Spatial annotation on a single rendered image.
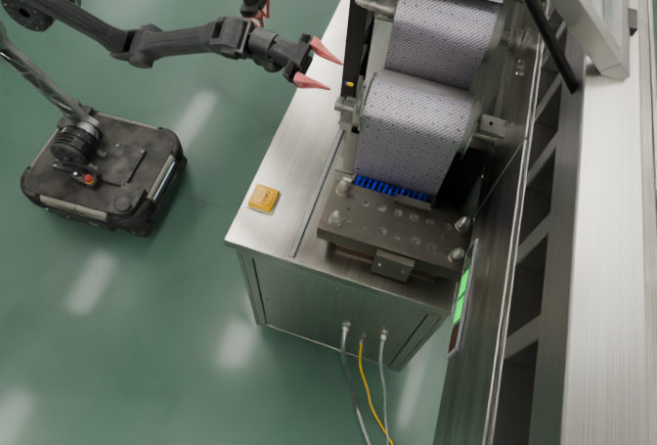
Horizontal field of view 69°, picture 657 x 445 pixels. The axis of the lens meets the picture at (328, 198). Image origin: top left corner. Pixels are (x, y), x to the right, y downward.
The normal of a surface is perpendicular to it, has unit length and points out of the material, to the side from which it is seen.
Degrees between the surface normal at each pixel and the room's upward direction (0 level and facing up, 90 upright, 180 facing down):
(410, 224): 0
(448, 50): 92
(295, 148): 0
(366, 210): 0
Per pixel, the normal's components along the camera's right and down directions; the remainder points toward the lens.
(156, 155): 0.05, -0.51
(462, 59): -0.31, 0.83
